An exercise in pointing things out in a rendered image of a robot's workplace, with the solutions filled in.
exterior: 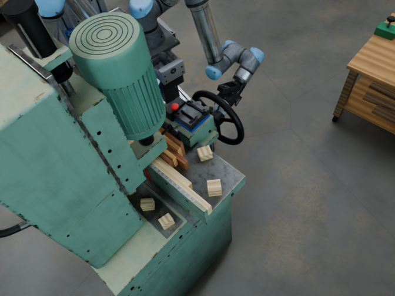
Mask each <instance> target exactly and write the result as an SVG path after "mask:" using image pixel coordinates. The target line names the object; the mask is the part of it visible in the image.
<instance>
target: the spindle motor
mask: <svg viewBox="0 0 395 296"><path fill-rule="evenodd" d="M69 49H70V50H71V52H72V54H73V56H72V58H73V60H74V61H75V63H76V65H77V67H78V69H79V71H80V73H81V75H82V76H83V78H84V80H85V81H86V82H88V83H89V84H90V85H92V86H93V87H95V88H96V89H97V90H99V91H100V92H101V93H103V94H104V95H105V96H106V97H107V99H108V101H109V103H110V105H111V108H112V110H113V112H114V114H115V116H116V118H117V120H118V122H119V124H120V126H121V128H122V130H123V132H124V134H125V136H126V138H127V140H140V139H144V138H147V137H149V136H151V135H153V134H154V133H155V132H157V131H158V130H159V129H160V127H161V126H162V125H163V123H164V121H165V117H166V109H165V105H164V103H163V99H162V95H161V92H160V89H159V85H158V81H157V78H156V74H155V70H154V68H153V64H152V60H151V57H150V53H149V49H148V44H147V42H146V38H145V34H144V31H143V28H142V25H141V24H140V23H139V22H138V21H137V20H136V19H135V18H134V17H132V16H130V15H128V14H125V13H122V12H105V13H102V14H97V15H94V16H92V17H90V18H88V19H86V20H84V21H83V22H81V23H80V24H79V25H78V26H77V27H76V28H75V29H74V30H73V32H72V33H71V36H70V38H69Z"/></svg>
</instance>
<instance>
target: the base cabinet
mask: <svg viewBox="0 0 395 296"><path fill-rule="evenodd" d="M231 242H232V220H231V204H230V200H229V201H228V203H227V204H226V205H225V206H224V207H223V208H222V209H221V211H220V212H218V213H217V215H215V216H214V218H213V219H212V220H211V221H210V222H209V223H208V224H207V225H206V224H205V223H204V222H203V221H202V220H199V221H198V222H197V223H196V224H195V226H193V227H192V228H191V229H190V230H189V231H188V232H187V233H186V234H185V236H184V237H183V238H182V239H181V240H180V241H179V242H178V243H177V244H176V245H175V246H174V247H173V248H172V249H171V250H170V251H169V252H168V253H167V255H166V256H165V257H164V258H163V259H162V260H161V261H160V262H159V263H158V264H157V266H156V267H155V268H154V269H153V270H152V271H151V272H150V273H149V274H148V275H147V276H146V277H145V278H144V279H143V280H142V281H141V282H140V283H139V285H138V286H137V287H136V288H135V289H134V290H133V291H132V292H131V293H130V294H129V295H128V296H185V295H186V293H187V292H188V291H189V290H190V289H191V288H192V287H193V286H194V284H195V283H196V282H197V281H198V279H199V278H200V277H201V276H202V275H203V274H204V273H205V272H206V270H207V269H208V268H209V267H210V266H211V265H212V264H213V262H214V261H215V260H216V259H217V258H218V256H220V255H221V253H222V252H223V251H224V250H225V248H226V247H227V246H228V245H229V244H230V243H231Z"/></svg>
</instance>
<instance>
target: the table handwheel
mask: <svg viewBox="0 0 395 296"><path fill-rule="evenodd" d="M200 97H206V98H208V99H210V100H212V101H214V102H215V103H217V104H218V105H219V106H220V107H221V108H222V109H223V110H224V111H225V112H226V113H227V114H228V115H229V116H230V118H231V119H230V118H225V116H224V114H223V113H222V112H221V111H218V110H215V111H214V112H213V111H212V110H211V109H210V108H209V111H210V114H211V115H212V116H213V119H214V126H215V127H216V128H217V132H218V133H219V137H218V138H217V139H218V140H220V141H221V142H223V143H226V144H229V145H238V144H240V143H241V142H242V141H243V139H244V136H245V132H244V128H243V125H242V123H241V121H240V119H239V117H238V115H237V114H236V112H235V111H234V110H233V109H232V108H231V107H230V105H229V104H228V103H226V102H225V101H224V100H223V99H222V98H221V97H219V96H218V95H216V94H214V93H212V92H210V91H207V90H198V91H197V92H195V93H194V94H193V96H192V99H193V100H194V101H196V102H197V101H200V102H201V103H202V106H203V107H204V106H207V105H206V104H205V103H204V102H203V101H202V100H201V98H200ZM223 122H230V123H234V124H235V126H236V129H237V138H236V139H230V138H228V137H225V136H223V135H222V134H221V131H220V125H221V124H222V123H223Z"/></svg>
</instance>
